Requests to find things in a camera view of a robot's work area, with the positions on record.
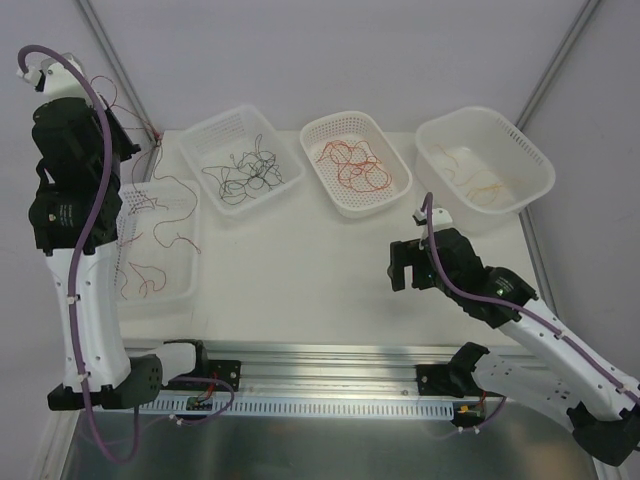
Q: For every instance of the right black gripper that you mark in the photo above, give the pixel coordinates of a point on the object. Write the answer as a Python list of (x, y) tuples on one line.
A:
[(407, 257)]

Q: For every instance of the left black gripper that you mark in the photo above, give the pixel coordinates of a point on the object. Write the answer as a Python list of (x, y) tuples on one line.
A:
[(122, 145)]

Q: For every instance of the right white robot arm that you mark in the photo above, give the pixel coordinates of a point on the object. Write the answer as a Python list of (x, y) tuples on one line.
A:
[(595, 401)]

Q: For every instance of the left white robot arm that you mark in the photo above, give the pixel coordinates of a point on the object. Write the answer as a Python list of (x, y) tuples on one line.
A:
[(98, 371)]

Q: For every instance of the solid white plastic bin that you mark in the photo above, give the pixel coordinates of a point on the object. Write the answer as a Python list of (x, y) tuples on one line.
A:
[(480, 167)]

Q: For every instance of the oval white perforated basket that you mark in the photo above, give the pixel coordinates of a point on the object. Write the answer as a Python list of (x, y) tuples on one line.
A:
[(360, 170)]

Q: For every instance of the large white perforated basket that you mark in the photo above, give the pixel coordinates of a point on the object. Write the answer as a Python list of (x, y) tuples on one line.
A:
[(158, 243)]

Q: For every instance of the translucent white perforated basket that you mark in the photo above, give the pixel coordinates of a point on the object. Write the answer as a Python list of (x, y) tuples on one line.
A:
[(240, 161)]

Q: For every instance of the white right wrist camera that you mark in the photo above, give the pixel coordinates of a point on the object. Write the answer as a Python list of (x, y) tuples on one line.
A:
[(440, 219)]

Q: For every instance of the aluminium frame post left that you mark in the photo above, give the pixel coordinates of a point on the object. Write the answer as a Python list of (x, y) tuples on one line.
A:
[(128, 100)]

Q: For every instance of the aluminium frame post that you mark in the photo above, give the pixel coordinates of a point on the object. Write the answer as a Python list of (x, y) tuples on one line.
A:
[(128, 100), (569, 41)]

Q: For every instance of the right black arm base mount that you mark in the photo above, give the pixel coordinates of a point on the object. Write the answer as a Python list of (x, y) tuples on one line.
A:
[(445, 380)]

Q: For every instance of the white slotted cable duct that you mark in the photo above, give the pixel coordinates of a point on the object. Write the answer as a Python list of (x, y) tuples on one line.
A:
[(403, 409)]

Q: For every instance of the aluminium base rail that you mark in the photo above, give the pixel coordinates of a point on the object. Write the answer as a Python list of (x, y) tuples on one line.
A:
[(328, 371)]

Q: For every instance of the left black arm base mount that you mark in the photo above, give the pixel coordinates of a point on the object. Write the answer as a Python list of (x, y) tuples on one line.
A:
[(228, 371)]

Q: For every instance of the aluminium frame post right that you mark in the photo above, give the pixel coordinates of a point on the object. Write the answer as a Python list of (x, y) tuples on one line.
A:
[(569, 41)]

